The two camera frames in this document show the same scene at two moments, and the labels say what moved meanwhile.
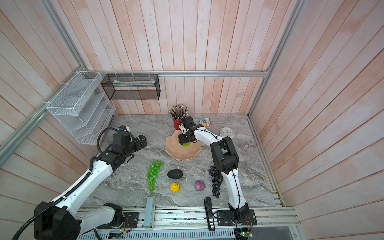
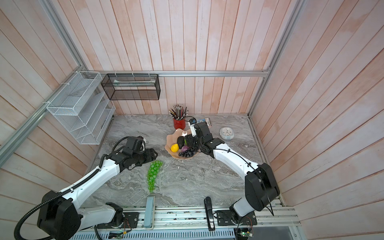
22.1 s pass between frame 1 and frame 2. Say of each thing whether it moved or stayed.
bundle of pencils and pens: stayed
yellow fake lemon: moved
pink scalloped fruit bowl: stayed
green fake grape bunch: stayed
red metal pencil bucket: stayed
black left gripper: moved
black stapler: stayed
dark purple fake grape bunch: moved
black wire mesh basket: stayed
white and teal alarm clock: stayed
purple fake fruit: moved
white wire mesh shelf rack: stayed
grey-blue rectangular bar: stayed
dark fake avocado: moved
